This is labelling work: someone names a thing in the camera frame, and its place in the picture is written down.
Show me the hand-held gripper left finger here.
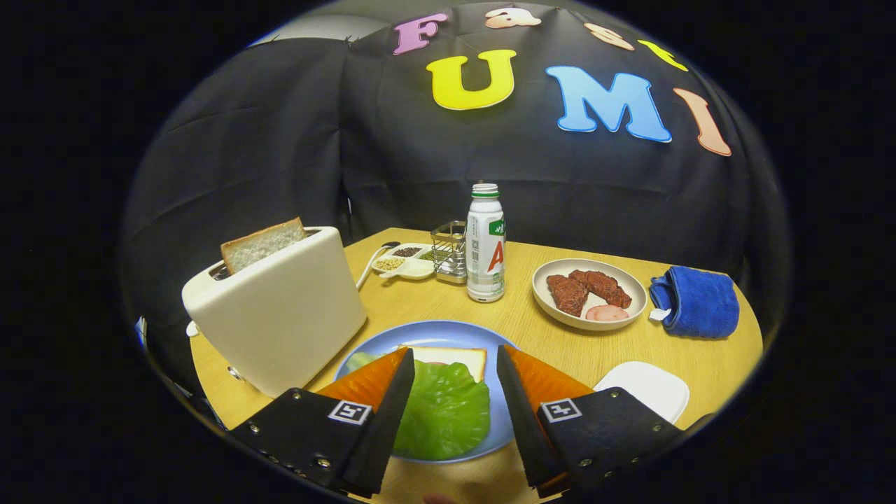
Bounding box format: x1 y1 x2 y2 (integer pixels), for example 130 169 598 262
231 347 416 498

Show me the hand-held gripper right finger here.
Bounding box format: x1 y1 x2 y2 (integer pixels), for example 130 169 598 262
496 344 685 499

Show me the green lettuce leaf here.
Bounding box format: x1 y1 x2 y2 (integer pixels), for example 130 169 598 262
346 352 491 461

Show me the toasted bread slice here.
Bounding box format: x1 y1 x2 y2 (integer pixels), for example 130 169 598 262
220 217 307 275

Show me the blue round plate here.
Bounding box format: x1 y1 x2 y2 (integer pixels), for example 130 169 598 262
335 320 520 463

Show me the white bread slice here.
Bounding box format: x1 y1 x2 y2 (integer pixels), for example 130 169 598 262
399 346 487 383

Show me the white square plate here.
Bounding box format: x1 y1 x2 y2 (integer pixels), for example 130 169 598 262
594 361 690 424

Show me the beige round plate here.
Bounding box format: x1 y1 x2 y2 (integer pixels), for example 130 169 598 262
532 258 648 331

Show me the white drink bottle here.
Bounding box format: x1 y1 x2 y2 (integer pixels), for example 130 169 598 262
465 183 506 303

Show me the long brown meat piece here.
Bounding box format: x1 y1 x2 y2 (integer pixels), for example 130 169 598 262
568 269 632 309

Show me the white toaster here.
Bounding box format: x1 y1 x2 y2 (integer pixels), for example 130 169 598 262
181 226 368 399

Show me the white divided condiment dish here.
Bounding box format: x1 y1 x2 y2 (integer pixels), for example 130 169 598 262
371 242 436 281

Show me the blue folded towel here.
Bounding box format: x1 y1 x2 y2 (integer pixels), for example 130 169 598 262
648 266 741 340

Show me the black backdrop cloth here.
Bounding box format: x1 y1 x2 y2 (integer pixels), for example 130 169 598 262
120 3 788 393

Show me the white power cable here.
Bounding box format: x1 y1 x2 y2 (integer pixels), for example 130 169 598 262
356 241 401 290

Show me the metal wire utensil holder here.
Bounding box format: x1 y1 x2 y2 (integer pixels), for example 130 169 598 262
430 220 468 284

